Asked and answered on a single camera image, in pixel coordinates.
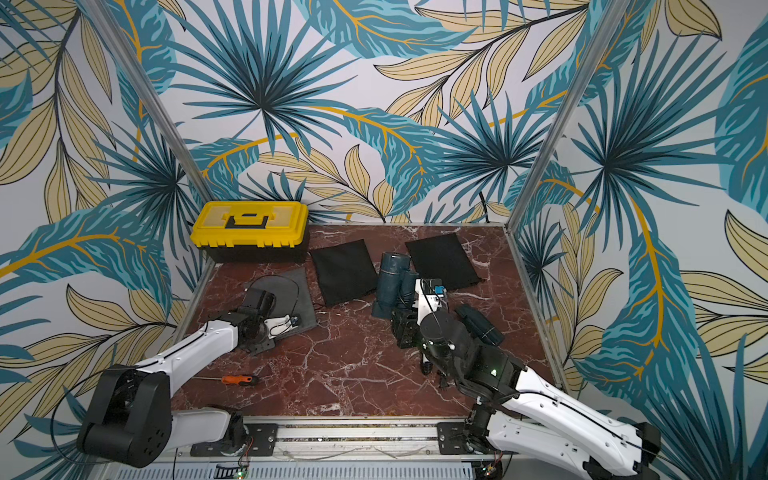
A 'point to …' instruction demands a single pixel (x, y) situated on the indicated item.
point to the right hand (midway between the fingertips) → (395, 310)
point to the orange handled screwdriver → (236, 379)
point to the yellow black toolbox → (253, 231)
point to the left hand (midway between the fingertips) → (260, 335)
